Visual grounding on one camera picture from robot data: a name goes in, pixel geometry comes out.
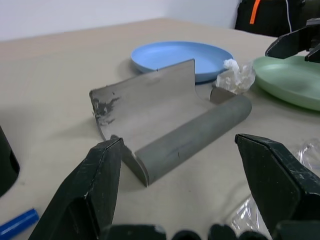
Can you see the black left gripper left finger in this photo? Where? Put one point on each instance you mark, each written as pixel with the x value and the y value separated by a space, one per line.
pixel 82 190

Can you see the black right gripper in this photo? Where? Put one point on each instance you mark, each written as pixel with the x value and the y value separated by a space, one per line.
pixel 314 30

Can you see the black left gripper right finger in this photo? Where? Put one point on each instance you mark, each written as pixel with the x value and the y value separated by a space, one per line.
pixel 280 180

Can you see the grey whiteboard eraser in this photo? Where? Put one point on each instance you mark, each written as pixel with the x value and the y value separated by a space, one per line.
pixel 187 135

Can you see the green plate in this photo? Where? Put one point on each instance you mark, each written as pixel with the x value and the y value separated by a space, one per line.
pixel 287 77

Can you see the clear plastic bag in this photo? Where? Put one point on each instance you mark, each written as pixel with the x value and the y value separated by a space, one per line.
pixel 310 152

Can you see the crumpled clear plastic wrapper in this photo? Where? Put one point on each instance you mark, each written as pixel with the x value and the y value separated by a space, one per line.
pixel 240 81

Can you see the blue marker pen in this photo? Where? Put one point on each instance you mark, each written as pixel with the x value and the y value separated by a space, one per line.
pixel 20 221

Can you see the white crumpled tissue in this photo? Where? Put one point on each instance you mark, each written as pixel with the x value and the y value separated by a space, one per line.
pixel 230 64

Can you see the black cup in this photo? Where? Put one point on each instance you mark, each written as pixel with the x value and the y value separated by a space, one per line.
pixel 7 170

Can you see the blue plate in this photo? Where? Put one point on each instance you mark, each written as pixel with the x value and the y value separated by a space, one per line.
pixel 170 53

